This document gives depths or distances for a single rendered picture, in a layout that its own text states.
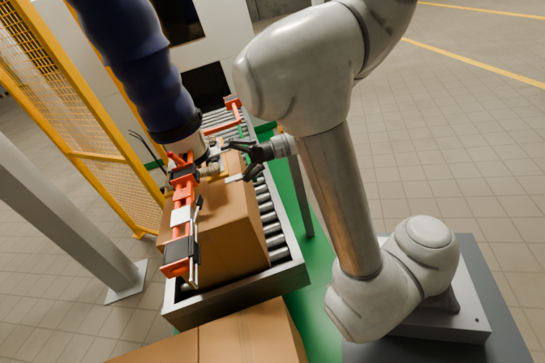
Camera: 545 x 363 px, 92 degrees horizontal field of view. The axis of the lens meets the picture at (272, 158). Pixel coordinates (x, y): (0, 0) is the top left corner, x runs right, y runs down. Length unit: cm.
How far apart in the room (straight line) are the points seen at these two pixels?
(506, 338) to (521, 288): 103
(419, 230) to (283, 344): 75
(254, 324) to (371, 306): 73
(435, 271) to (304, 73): 59
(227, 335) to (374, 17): 126
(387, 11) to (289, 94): 19
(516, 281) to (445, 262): 137
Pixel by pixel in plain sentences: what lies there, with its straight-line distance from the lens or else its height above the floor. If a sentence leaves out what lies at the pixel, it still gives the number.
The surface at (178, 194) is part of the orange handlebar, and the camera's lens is 95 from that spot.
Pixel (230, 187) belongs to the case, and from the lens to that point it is 128.
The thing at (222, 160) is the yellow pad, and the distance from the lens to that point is 122.
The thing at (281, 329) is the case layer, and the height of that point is 54.
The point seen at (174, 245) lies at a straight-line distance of 78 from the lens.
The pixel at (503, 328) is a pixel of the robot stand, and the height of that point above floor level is 75.
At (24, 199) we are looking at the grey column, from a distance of 202.
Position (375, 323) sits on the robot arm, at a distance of 74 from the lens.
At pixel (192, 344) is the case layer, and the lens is 142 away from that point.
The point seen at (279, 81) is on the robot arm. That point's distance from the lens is 38.
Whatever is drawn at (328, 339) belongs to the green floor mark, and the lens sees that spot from 183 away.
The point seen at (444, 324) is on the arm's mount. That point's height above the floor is 85.
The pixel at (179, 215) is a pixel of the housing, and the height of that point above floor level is 121.
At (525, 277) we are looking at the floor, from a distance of 219.
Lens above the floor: 174
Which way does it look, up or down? 36 degrees down
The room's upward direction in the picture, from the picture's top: 17 degrees counter-clockwise
